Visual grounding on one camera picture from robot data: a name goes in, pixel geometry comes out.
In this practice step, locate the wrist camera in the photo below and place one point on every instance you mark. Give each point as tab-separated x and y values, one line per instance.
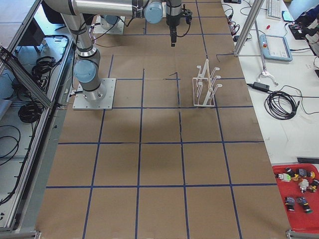
187	15

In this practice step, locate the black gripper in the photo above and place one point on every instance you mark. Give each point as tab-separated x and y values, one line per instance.
173	21

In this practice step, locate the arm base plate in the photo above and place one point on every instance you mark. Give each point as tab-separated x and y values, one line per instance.
101	98
109	24

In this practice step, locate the aluminium frame post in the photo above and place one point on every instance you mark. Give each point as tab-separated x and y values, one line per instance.
254	11

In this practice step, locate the teach pendant tablet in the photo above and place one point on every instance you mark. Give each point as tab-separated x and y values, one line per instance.
275	48

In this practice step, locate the black power adapter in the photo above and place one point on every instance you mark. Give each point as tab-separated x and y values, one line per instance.
259	86

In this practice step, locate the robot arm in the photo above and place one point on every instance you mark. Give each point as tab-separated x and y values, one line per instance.
72	11

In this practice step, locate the red parts tray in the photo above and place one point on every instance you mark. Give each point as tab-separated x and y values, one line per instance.
299	188

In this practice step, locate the white keyboard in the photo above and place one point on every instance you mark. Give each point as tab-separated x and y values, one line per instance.
273	9

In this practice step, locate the white wire cup rack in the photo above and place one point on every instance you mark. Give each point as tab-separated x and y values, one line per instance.
204	87

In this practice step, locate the reacher grabber tool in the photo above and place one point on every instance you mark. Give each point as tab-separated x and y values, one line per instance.
264	73

